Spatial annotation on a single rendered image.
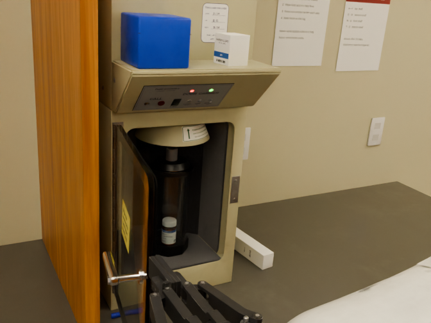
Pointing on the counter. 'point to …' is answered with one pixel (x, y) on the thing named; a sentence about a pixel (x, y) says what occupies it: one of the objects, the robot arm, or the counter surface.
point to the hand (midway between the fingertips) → (163, 278)
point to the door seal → (154, 209)
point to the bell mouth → (174, 135)
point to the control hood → (269, 75)
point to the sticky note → (125, 225)
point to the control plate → (147, 95)
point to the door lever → (113, 279)
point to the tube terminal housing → (104, 65)
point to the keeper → (235, 189)
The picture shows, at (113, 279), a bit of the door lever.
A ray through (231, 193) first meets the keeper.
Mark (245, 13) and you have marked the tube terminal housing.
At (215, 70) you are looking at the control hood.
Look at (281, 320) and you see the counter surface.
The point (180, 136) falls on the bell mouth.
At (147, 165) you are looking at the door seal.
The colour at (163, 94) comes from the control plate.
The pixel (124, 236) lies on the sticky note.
